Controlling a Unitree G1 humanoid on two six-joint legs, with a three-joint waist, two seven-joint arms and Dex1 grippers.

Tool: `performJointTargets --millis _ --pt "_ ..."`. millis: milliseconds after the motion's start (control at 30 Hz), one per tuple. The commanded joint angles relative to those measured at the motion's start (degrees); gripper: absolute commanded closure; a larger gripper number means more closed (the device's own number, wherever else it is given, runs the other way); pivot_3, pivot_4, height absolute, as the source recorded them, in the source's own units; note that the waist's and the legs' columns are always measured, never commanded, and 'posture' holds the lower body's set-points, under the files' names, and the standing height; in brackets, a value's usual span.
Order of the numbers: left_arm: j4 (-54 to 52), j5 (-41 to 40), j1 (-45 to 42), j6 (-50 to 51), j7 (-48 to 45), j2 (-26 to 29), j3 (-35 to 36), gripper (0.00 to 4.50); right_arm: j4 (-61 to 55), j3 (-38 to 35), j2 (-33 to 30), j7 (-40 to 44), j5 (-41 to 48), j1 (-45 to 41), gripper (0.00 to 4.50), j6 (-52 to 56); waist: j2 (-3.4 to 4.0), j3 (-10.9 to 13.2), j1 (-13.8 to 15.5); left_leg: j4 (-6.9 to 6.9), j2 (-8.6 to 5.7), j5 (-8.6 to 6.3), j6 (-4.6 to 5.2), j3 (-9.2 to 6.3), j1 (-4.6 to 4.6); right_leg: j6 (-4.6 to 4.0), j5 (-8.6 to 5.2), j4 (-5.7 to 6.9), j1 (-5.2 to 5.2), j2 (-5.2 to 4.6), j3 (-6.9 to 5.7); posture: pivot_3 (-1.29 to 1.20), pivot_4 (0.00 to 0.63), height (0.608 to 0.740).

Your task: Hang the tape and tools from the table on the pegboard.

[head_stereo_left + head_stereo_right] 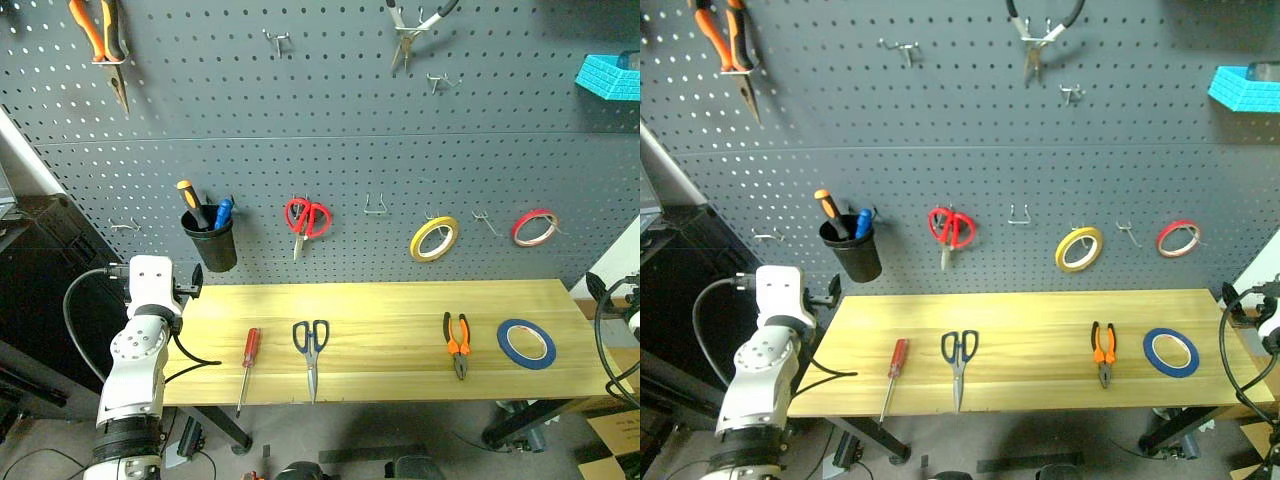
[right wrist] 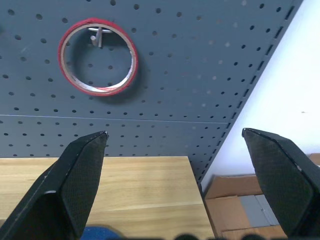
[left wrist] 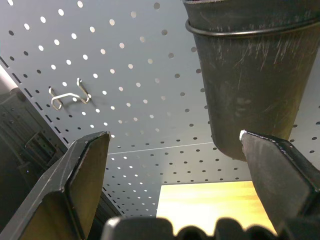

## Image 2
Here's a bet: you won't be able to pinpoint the silver metal pegboard hook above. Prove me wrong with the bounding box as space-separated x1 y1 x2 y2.
87 25 112 49

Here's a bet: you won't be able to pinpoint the dark grey pegboard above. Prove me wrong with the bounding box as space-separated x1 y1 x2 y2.
0 0 305 186

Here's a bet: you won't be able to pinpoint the brown cardboard box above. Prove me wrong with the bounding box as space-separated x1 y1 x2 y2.
203 152 320 238

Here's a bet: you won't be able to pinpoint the red tape roll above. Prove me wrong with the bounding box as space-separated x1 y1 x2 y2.
57 17 139 97

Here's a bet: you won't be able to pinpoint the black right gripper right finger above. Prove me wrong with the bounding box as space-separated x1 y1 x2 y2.
241 127 320 240

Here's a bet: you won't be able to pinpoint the blue object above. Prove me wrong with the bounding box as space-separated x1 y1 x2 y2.
82 226 125 240

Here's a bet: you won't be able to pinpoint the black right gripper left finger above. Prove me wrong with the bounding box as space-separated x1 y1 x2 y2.
0 130 110 240

